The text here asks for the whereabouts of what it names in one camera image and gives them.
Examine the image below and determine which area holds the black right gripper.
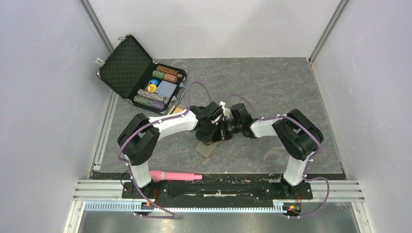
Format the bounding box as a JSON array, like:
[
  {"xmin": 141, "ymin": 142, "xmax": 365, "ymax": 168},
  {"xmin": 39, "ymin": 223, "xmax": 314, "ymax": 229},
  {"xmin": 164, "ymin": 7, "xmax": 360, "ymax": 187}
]
[{"xmin": 211, "ymin": 118, "xmax": 242, "ymax": 143}]

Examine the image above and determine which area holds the beige card holder wallet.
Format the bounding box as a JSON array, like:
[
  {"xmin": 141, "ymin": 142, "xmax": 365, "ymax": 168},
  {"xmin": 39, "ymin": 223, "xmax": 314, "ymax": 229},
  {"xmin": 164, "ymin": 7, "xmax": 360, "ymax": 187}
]
[{"xmin": 195, "ymin": 142, "xmax": 218, "ymax": 158}]

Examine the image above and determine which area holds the gold credit card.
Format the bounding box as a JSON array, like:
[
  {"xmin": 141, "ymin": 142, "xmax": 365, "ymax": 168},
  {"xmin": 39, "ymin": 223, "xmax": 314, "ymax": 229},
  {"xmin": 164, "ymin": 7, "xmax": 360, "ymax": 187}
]
[{"xmin": 168, "ymin": 105, "xmax": 185, "ymax": 115}]

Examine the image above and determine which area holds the clear acrylic card tray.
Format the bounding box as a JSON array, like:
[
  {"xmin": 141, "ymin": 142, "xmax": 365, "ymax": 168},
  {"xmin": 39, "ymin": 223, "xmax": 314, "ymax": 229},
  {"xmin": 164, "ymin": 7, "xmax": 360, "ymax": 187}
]
[{"xmin": 165, "ymin": 103, "xmax": 187, "ymax": 115}]

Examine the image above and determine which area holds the pink cylindrical marker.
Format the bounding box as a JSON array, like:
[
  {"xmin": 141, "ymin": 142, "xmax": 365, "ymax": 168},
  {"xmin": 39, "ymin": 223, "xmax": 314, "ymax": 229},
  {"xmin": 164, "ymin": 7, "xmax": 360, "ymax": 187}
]
[{"xmin": 150, "ymin": 170, "xmax": 203, "ymax": 182}]

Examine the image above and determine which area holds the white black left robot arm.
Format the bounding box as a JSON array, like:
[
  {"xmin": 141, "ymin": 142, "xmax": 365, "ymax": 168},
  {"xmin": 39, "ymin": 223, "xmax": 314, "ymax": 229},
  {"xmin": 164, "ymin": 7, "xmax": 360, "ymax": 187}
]
[{"xmin": 117, "ymin": 102, "xmax": 230, "ymax": 198}]

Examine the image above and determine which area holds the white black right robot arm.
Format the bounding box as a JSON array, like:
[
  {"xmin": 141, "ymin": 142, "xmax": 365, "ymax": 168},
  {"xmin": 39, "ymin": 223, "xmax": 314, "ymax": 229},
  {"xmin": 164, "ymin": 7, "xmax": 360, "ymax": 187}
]
[{"xmin": 219, "ymin": 104, "xmax": 324, "ymax": 198}]

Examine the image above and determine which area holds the black poker chip case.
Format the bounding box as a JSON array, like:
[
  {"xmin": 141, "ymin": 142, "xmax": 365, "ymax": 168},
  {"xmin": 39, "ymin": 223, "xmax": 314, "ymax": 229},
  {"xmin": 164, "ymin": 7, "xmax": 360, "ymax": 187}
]
[{"xmin": 97, "ymin": 34, "xmax": 187, "ymax": 115}]

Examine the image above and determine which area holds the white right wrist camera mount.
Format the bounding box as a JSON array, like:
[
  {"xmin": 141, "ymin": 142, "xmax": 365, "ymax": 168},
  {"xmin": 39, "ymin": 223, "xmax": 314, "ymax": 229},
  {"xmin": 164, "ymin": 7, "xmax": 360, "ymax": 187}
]
[{"xmin": 219, "ymin": 101, "xmax": 231, "ymax": 119}]

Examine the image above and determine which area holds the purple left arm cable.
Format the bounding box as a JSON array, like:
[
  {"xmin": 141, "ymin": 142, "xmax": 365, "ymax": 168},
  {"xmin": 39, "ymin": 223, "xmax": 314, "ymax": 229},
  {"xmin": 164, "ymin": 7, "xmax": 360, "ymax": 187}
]
[{"xmin": 117, "ymin": 81, "xmax": 213, "ymax": 219}]

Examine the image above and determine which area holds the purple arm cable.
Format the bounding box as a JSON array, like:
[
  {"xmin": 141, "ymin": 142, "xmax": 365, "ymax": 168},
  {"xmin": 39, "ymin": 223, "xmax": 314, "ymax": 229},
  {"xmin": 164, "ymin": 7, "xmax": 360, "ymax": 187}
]
[
  {"xmin": 117, "ymin": 81, "xmax": 213, "ymax": 219},
  {"xmin": 223, "ymin": 94, "xmax": 330, "ymax": 218}
]

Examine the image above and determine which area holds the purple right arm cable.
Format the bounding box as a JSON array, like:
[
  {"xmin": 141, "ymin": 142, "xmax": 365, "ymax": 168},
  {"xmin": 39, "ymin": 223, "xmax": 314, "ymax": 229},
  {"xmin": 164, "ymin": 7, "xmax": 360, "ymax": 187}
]
[{"xmin": 223, "ymin": 94, "xmax": 330, "ymax": 218}]

